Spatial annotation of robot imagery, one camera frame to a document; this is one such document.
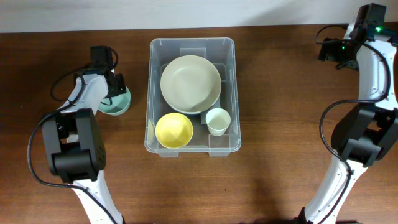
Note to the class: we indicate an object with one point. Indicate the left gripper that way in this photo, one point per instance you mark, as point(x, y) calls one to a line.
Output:
point(123, 87)

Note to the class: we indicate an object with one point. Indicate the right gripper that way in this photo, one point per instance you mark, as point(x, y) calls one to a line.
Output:
point(332, 55)

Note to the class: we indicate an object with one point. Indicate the mint green small bowl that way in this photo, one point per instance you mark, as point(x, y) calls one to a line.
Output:
point(116, 105)

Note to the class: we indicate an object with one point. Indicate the yellow small bowl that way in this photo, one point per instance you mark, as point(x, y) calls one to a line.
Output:
point(174, 130)

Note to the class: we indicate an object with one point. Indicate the cream bowl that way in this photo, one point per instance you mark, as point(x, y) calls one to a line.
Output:
point(191, 68)
point(190, 97)

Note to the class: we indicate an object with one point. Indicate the cream cup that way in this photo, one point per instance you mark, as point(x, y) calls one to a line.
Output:
point(217, 120)

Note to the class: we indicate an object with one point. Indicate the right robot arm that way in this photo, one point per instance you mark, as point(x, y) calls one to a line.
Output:
point(369, 130)

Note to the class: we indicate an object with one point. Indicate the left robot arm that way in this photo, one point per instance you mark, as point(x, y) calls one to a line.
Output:
point(74, 147)

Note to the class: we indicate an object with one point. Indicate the clear plastic storage bin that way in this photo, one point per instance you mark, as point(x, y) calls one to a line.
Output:
point(220, 51)

